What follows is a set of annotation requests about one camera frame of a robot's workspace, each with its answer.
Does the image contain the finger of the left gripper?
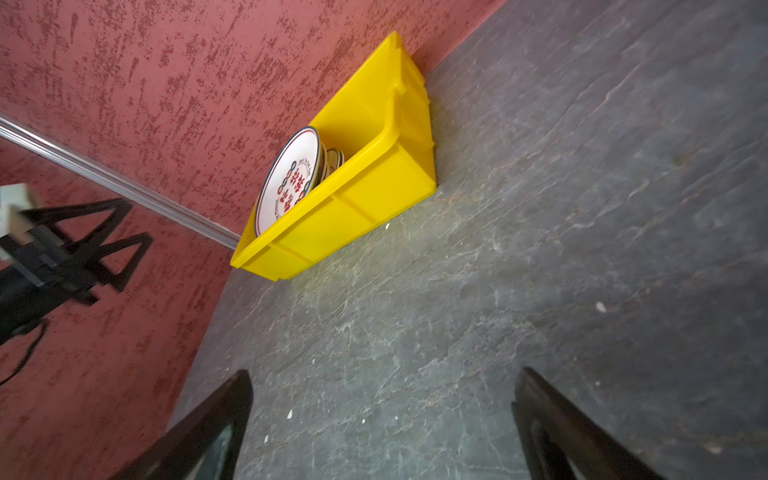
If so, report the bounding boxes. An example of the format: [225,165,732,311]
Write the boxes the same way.
[83,232,154,294]
[21,198,132,254]

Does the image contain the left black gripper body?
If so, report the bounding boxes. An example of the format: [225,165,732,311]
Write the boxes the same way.
[1,236,98,343]

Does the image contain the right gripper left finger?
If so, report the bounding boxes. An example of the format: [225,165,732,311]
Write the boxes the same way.
[113,370,253,479]

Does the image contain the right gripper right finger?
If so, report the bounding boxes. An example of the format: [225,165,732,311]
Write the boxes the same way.
[511,367,661,479]

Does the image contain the white plate red characters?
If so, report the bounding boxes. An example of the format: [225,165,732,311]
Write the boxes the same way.
[254,126,325,236]

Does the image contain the small teal patterned plate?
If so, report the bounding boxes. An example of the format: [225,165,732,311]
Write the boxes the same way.
[321,148,345,181]

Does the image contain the yellow plastic bin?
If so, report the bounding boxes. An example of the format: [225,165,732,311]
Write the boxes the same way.
[230,32,438,281]

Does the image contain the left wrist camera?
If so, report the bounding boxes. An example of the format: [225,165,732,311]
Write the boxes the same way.
[1,183,44,245]

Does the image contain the left aluminium corner post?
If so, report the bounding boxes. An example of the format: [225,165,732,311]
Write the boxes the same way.
[1,113,240,251]

